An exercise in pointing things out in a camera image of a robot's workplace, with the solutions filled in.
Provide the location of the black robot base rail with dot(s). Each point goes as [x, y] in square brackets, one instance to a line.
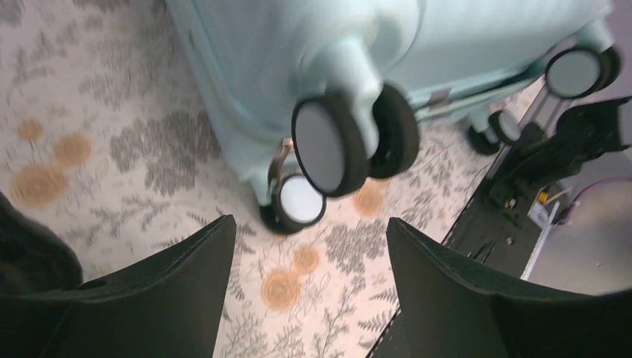
[500, 227]

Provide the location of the floral patterned floor mat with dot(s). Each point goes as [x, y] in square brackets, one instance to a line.
[103, 138]

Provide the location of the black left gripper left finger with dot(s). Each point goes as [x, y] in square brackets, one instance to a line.
[167, 305]

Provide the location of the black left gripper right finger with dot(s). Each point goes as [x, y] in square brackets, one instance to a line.
[453, 306]

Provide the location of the light blue ribbed suitcase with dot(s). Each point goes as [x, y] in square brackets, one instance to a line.
[309, 99]

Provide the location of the black floral plush blanket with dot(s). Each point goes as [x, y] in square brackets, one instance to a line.
[33, 258]

